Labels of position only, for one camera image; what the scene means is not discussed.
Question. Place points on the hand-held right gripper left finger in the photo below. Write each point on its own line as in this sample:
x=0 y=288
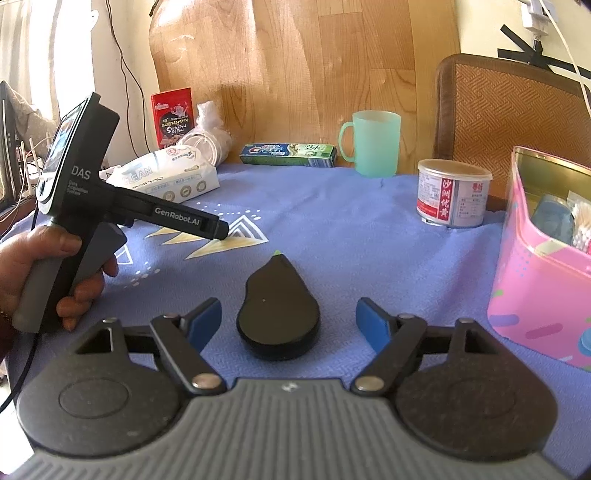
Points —
x=207 y=318

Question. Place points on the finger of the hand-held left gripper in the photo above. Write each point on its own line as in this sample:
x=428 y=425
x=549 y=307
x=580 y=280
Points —
x=216 y=227

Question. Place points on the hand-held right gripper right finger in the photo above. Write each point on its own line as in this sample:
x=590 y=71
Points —
x=369 y=318

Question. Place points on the black pear-shaped pouch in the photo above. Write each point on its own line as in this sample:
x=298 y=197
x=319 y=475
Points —
x=277 y=314

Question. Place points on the pink printed box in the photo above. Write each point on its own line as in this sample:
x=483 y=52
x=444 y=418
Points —
x=531 y=286

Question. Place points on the blue fluffy sponge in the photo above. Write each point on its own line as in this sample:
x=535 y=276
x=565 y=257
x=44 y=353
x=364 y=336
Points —
x=551 y=219

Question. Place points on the cotton swab packet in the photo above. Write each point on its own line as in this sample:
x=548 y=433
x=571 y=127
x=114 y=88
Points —
x=581 y=226

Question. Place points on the person's left hand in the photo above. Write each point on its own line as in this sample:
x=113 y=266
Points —
x=41 y=242

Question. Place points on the white wet wipes pack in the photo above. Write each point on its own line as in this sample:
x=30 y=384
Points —
x=171 y=180

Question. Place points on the dark monitor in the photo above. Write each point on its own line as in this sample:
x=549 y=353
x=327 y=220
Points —
x=7 y=161

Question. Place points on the blue printed tablecloth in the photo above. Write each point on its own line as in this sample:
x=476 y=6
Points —
x=369 y=240

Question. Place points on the plastic bag of paper cups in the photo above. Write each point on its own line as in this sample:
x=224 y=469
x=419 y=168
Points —
x=207 y=138

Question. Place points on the green toothpaste box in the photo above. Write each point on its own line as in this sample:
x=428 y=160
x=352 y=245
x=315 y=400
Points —
x=286 y=154

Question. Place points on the red snack box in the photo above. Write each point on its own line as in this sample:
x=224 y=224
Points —
x=171 y=120

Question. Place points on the light curtain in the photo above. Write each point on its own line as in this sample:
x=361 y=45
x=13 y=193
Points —
x=27 y=46

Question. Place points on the white tin can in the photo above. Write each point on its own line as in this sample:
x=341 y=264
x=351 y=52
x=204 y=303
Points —
x=455 y=198

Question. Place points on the green plastic cup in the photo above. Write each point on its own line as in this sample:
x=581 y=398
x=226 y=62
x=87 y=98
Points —
x=376 y=143

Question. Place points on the wooden board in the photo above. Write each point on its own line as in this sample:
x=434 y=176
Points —
x=300 y=69

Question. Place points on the brown woven chair seat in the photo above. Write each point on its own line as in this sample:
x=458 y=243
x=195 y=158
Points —
x=508 y=115

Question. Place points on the black tape strip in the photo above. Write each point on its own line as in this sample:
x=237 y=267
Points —
x=517 y=53
x=545 y=51

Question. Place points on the white wall charger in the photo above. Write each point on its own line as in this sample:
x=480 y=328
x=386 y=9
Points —
x=535 y=16

